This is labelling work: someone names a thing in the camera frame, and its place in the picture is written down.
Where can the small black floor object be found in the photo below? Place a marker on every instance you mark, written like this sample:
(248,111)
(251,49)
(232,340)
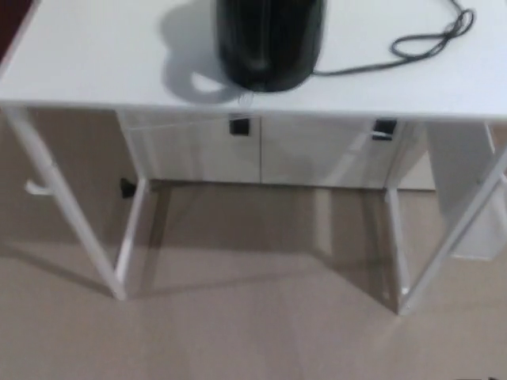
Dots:
(127,188)

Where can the black electric kettle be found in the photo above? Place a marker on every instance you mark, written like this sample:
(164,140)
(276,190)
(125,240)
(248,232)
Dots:
(269,39)

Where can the dark red board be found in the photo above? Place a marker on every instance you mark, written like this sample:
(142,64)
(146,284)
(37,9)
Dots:
(12,20)

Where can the white cabinet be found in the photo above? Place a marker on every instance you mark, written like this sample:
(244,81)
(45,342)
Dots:
(301,154)

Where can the white metal-frame table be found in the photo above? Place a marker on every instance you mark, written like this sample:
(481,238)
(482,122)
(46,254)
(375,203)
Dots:
(99,71)

